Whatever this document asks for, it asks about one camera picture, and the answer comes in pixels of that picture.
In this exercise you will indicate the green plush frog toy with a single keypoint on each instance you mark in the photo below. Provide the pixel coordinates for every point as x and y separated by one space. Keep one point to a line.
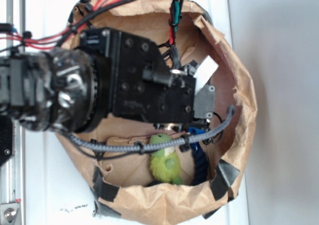
165 166

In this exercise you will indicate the dark blue rope toy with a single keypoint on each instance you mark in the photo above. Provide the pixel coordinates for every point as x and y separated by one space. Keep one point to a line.
200 164

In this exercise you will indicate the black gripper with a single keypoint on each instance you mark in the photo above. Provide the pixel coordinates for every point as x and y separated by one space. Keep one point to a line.
134 82

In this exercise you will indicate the aluminium frame rail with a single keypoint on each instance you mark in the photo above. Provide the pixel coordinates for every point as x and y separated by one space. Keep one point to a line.
12 174

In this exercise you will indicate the brown paper bag bin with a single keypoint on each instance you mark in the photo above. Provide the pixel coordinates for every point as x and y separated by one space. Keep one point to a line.
119 185

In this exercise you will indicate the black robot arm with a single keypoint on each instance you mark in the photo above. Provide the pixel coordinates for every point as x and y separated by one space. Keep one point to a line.
49 90

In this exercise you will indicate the black mounting plate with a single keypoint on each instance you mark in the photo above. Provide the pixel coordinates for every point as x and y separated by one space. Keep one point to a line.
6 140

